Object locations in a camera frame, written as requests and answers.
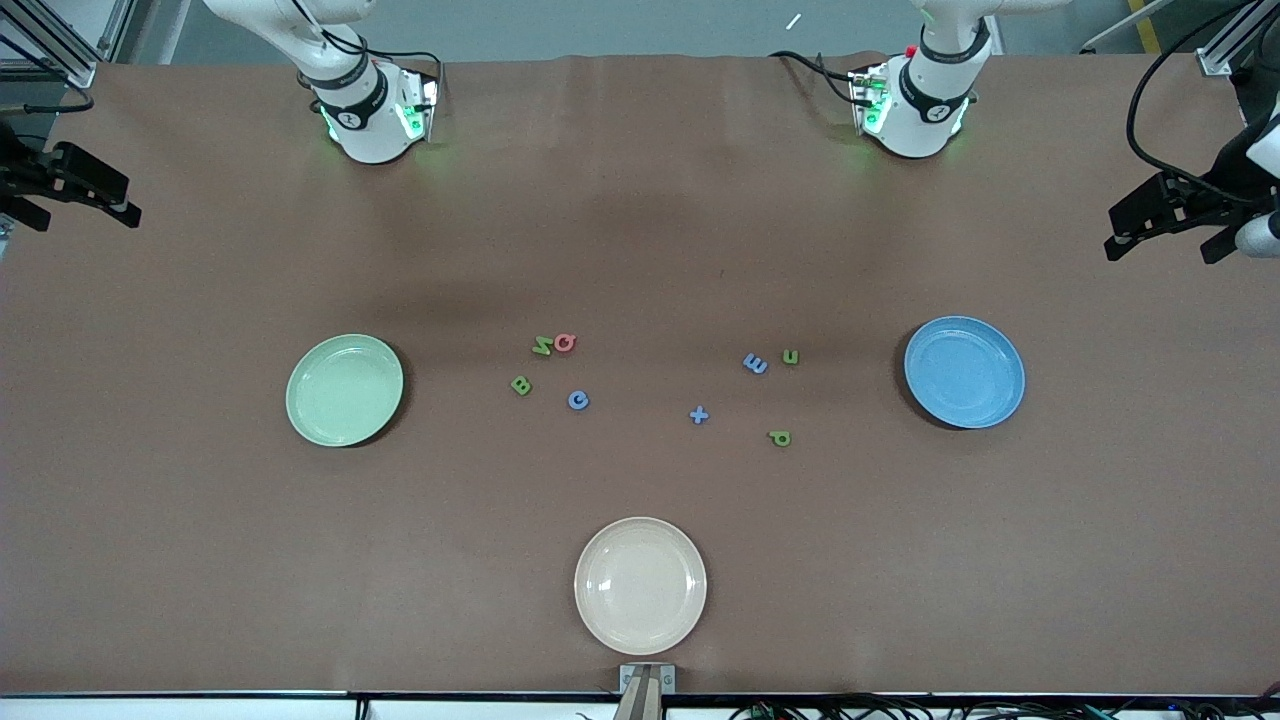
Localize blue plate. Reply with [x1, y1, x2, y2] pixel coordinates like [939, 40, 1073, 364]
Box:
[903, 316, 1027, 430]

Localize aluminium frame profile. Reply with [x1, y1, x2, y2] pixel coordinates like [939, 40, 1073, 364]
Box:
[1195, 0, 1280, 76]
[0, 0, 136, 89]

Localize light green plate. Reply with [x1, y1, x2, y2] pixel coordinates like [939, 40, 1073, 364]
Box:
[285, 333, 405, 448]

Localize beige plate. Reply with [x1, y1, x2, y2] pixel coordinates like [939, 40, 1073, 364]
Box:
[574, 516, 708, 657]

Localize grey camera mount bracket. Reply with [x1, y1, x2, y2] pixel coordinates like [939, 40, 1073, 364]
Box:
[619, 664, 677, 720]

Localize tangled black floor cables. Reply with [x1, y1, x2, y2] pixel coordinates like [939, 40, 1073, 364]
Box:
[730, 693, 1280, 720]

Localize black base cable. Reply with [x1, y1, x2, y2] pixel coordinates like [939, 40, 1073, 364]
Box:
[768, 48, 863, 107]
[345, 28, 446, 101]

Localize brown table mat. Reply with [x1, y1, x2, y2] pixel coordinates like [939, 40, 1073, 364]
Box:
[0, 52, 1280, 696]

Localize metal base connector bracket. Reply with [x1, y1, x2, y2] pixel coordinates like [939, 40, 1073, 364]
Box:
[396, 72, 442, 142]
[849, 64, 893, 137]

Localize white front frame rail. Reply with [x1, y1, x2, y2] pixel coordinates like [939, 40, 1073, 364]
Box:
[0, 693, 1280, 720]

